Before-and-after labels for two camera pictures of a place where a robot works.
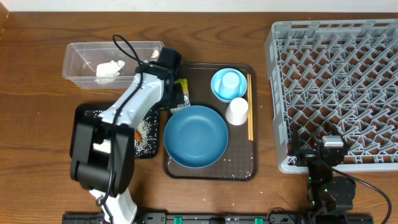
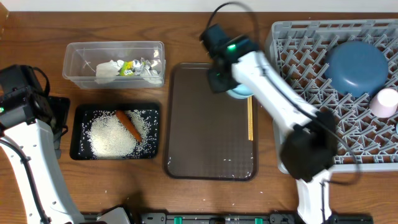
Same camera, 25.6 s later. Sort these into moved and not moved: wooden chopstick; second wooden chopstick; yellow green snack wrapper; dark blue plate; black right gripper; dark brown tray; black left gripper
Moved: dark blue plate; black left gripper; black right gripper; yellow green snack wrapper
Not moved: dark brown tray; wooden chopstick; second wooden chopstick
